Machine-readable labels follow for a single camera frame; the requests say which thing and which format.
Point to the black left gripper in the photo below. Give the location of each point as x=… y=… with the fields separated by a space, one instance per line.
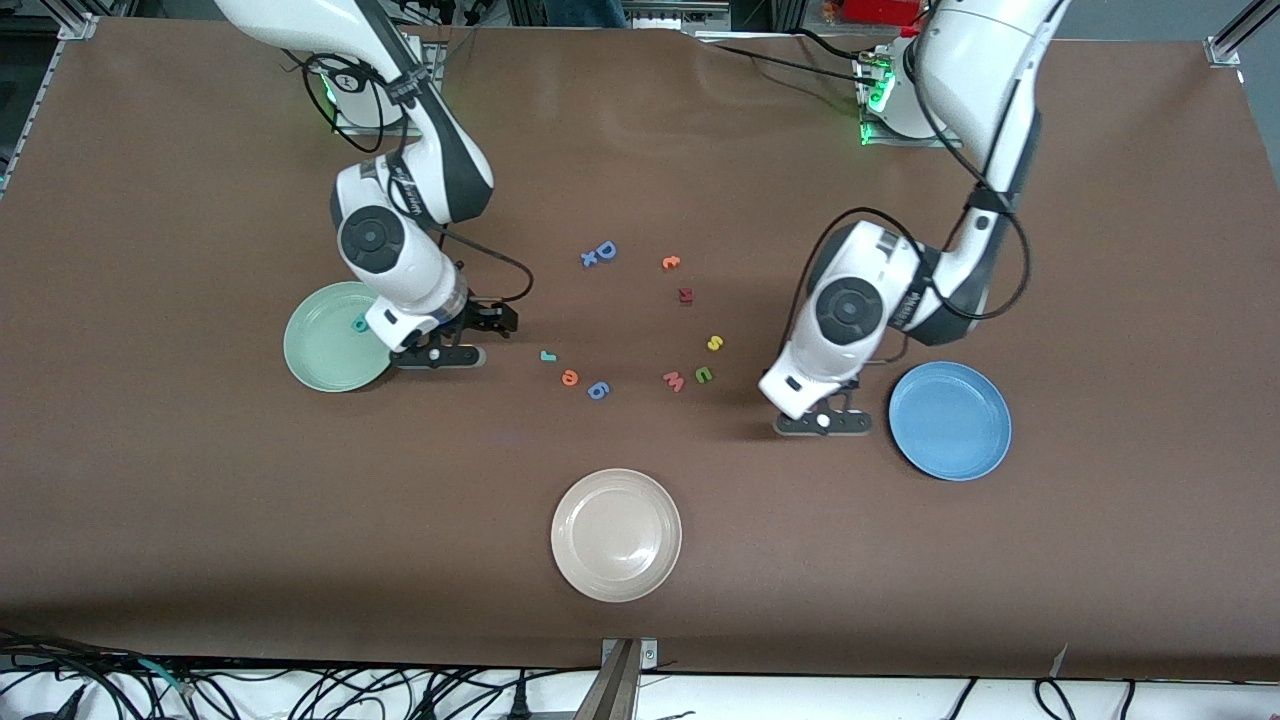
x=853 y=383

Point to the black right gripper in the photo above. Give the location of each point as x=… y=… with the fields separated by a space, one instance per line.
x=487 y=318

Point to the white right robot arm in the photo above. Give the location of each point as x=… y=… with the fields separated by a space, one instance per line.
x=400 y=260

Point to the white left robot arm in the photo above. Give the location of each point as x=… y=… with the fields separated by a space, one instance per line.
x=850 y=310

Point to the blue plate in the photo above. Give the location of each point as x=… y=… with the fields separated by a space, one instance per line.
x=950 y=421

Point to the blue foam letter g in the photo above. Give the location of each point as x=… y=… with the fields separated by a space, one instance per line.
x=598 y=390

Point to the blue foam letter D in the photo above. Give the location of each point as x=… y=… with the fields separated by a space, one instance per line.
x=606 y=250

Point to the pink foam letter w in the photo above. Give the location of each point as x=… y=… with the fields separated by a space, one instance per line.
x=675 y=381

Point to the pale green plate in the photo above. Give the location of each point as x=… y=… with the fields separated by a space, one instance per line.
x=320 y=350

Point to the beige plate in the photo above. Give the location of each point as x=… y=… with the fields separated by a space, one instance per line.
x=616 y=535

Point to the person in blue jeans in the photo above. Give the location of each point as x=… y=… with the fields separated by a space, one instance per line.
x=585 y=10

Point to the white paper flap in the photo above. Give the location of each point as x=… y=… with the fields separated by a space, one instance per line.
x=1060 y=662

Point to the table cover sheet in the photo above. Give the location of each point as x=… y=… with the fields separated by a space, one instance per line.
x=200 y=500

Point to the grey power strip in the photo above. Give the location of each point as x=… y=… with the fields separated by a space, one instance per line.
x=690 y=16

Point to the aluminium profile bar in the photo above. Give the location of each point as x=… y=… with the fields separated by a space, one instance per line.
x=610 y=695

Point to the red box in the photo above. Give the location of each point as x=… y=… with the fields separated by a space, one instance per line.
x=880 y=10

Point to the aluminium corner profile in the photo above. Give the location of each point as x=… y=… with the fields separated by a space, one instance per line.
x=75 y=22
x=1240 y=30

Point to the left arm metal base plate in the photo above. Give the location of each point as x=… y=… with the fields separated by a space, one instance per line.
x=900 y=142

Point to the small metal bracket plate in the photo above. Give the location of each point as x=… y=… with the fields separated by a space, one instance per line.
x=648 y=655

